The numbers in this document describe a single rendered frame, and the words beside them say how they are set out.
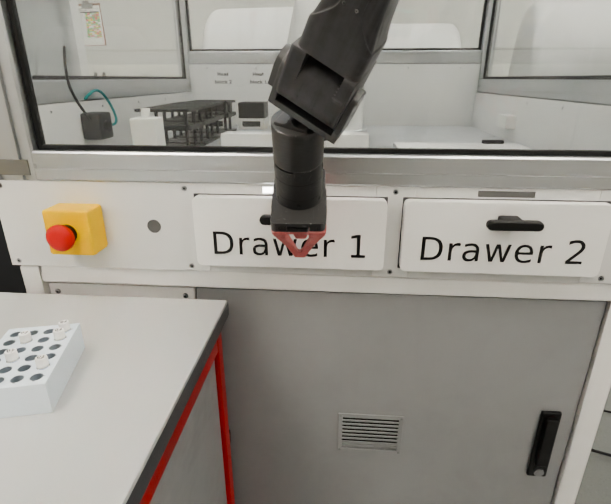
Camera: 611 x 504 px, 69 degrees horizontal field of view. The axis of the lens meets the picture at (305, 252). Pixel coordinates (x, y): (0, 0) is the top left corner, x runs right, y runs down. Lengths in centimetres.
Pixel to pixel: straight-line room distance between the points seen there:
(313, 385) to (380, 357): 13
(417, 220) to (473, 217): 8
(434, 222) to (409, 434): 43
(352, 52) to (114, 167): 45
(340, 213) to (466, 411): 45
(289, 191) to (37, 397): 35
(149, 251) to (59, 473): 37
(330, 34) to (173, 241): 44
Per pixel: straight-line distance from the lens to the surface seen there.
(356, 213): 65
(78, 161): 76
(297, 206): 52
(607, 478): 170
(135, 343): 65
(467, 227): 68
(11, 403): 57
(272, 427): 91
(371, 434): 93
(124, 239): 77
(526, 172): 71
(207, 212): 68
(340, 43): 40
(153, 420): 52
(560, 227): 73
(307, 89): 43
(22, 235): 85
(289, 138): 46
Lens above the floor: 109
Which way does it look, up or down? 22 degrees down
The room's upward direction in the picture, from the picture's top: straight up
